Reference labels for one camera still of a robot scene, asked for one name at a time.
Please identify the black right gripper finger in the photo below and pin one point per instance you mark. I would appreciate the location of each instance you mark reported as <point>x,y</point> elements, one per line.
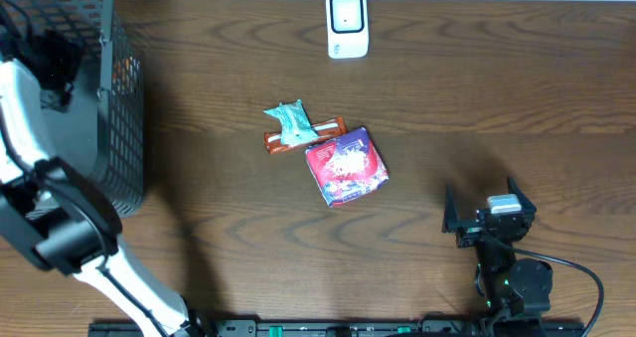
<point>526,204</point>
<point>450,217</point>

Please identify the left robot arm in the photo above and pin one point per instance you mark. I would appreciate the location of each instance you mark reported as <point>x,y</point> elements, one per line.
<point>50,213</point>

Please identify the white barcode scanner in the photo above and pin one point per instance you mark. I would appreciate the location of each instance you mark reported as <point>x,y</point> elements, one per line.
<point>347,26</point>

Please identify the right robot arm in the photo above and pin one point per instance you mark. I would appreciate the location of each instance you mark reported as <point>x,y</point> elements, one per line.
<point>517,290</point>

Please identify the grey plastic mesh basket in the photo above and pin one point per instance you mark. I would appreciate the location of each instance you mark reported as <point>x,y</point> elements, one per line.
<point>100,130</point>

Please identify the teal snack wrapper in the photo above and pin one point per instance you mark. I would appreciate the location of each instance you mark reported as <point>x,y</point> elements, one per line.
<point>296,129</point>

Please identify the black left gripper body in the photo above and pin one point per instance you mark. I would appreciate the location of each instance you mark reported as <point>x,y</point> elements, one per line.
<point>57,59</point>

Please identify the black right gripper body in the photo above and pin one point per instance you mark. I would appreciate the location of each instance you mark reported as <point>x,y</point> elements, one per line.
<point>469,237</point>

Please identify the brown orange snack bar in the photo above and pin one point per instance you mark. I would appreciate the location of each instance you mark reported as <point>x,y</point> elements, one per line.
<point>326,130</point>

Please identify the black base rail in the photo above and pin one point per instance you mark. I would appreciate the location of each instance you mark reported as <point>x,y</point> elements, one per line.
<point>429,327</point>

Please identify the red purple snack packet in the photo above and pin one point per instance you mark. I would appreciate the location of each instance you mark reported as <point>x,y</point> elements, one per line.
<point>347,167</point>

